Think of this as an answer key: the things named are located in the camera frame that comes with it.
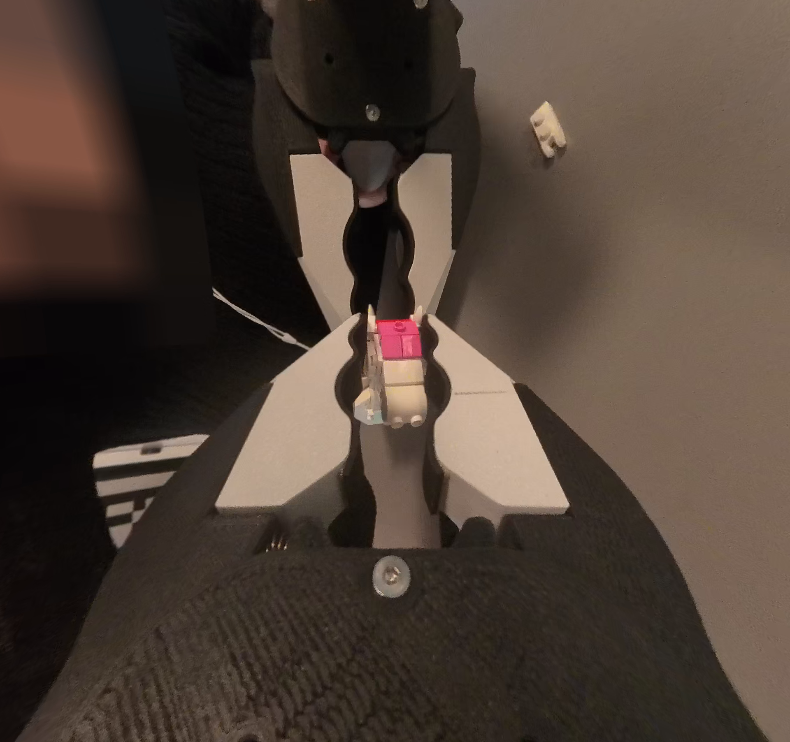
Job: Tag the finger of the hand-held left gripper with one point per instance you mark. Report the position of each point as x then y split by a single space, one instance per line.
315 211
432 211

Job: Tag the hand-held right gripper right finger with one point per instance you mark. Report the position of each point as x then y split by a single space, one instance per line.
500 446

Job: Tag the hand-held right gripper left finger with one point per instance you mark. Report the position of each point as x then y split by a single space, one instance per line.
278 446

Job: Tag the white lego animal model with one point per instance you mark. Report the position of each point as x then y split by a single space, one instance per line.
401 384

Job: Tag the white lego piece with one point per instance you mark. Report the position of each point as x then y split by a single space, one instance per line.
548 128

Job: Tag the person's left hand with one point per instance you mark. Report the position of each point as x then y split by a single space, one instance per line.
373 199

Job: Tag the checkered black white card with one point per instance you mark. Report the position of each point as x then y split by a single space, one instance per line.
123 455

